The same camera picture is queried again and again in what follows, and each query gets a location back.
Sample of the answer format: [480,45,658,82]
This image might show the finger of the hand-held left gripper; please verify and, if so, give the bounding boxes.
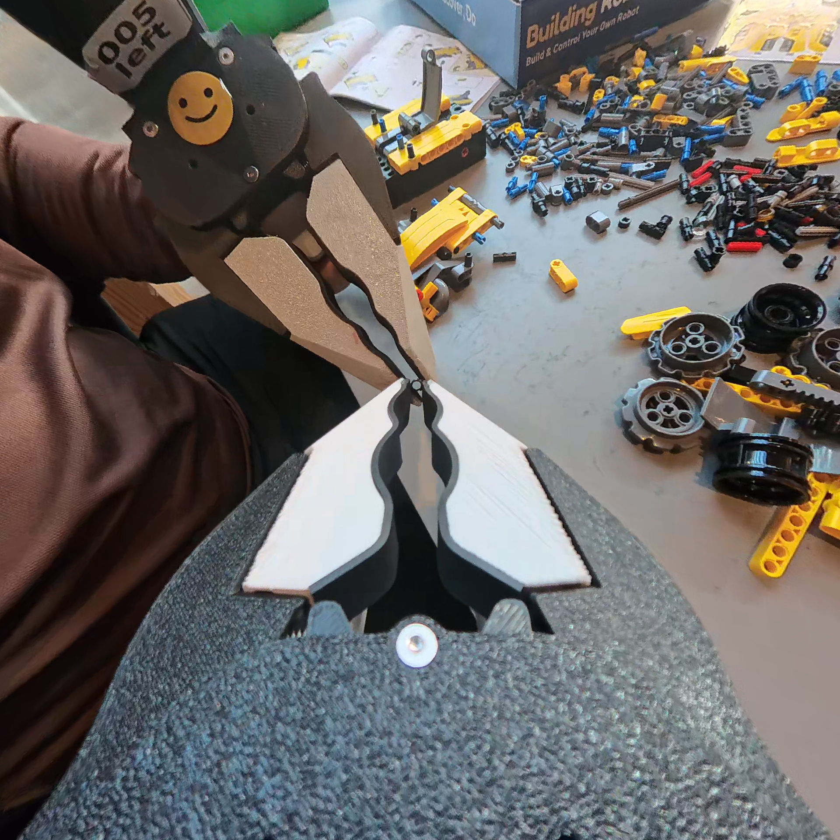
[223,236,413,391]
[306,161,437,383]

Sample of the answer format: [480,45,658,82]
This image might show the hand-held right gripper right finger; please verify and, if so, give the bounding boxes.
[420,379,593,619]

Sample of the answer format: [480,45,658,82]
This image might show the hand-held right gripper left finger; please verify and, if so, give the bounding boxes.
[241,378,416,619]

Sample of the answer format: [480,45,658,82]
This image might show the person's left forearm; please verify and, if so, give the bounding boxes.
[0,117,188,286]

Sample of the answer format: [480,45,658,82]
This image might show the grey desk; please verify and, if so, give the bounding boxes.
[0,0,840,788]

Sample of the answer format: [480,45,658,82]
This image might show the person's dark trousers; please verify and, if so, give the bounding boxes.
[141,295,361,476]

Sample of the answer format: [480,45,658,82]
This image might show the yellow and grey car assembly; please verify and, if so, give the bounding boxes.
[397,187,506,322]

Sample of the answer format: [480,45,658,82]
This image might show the black block with yellow panels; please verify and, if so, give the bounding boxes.
[364,47,488,207]

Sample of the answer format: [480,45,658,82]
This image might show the green box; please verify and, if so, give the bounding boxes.
[193,0,330,39]

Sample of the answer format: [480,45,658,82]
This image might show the instruction booklet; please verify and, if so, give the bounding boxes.
[272,16,503,112]

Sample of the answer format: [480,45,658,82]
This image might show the yellow curved panel piece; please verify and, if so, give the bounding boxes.
[620,306,693,341]

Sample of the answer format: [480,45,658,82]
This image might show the cluster of toy wheels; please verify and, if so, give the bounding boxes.
[620,282,840,509]

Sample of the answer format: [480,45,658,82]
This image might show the yellow perforated beam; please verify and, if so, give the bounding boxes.
[748,472,840,580]

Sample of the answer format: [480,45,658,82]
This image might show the long dark grey axle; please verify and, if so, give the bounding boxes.
[618,176,683,211]

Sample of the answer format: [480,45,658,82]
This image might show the blue kit box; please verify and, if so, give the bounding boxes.
[410,0,723,89]

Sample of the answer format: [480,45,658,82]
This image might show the pile of mixed building pieces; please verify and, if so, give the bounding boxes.
[486,39,840,201]

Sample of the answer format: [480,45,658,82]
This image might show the pile of black red pins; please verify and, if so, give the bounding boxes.
[676,157,840,273]

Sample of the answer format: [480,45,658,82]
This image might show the yellow curved liftarm piece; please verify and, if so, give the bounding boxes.
[773,139,840,168]
[766,110,840,143]

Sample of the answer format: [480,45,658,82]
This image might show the yellow sticker sheet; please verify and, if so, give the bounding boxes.
[718,0,840,63]

